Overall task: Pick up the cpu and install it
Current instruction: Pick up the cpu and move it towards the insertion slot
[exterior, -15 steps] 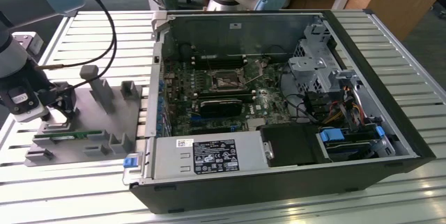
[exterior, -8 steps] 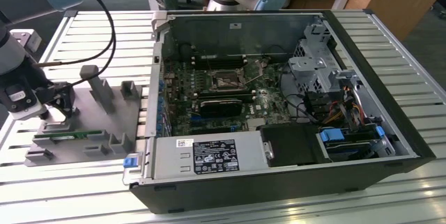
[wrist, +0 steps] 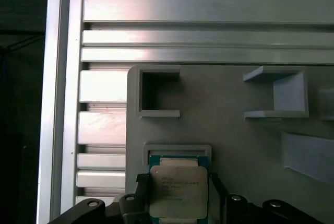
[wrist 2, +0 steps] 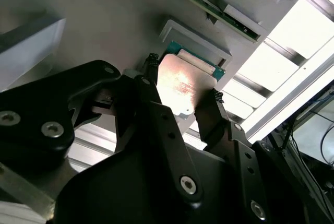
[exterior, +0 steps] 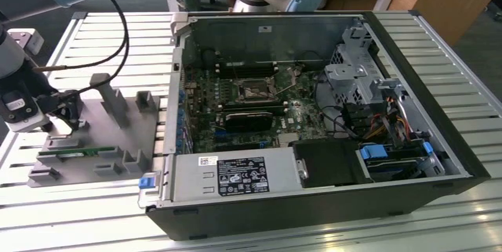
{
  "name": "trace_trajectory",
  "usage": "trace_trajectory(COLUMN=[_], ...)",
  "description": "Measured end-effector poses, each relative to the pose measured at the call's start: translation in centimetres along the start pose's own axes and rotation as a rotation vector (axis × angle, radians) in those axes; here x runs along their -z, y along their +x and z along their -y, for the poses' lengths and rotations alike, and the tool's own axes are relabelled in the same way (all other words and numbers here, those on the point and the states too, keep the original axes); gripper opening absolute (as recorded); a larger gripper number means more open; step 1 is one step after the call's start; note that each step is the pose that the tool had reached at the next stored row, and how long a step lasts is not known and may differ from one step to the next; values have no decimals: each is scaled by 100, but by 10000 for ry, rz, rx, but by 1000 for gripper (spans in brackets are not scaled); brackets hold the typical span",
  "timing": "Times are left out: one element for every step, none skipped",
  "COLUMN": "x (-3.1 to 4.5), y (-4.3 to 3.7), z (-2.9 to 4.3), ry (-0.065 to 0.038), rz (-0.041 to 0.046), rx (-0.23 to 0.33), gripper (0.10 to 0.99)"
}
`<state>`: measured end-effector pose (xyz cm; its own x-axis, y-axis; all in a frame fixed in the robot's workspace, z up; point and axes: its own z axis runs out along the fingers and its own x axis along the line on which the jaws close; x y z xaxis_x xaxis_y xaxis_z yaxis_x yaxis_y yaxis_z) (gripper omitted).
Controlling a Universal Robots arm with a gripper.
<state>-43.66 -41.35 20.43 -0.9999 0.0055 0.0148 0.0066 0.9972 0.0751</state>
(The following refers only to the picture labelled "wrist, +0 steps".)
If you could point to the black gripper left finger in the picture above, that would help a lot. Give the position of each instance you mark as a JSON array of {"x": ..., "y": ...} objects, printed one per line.
[{"x": 133, "y": 208}]

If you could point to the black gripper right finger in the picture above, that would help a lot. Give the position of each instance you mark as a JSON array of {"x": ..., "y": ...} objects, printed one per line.
[{"x": 235, "y": 211}]

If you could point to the silver CPU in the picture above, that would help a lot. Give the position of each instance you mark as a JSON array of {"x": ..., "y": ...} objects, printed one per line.
[{"x": 178, "y": 190}]

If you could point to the grey parts rack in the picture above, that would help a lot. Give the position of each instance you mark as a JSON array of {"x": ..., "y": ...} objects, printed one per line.
[{"x": 221, "y": 130}]

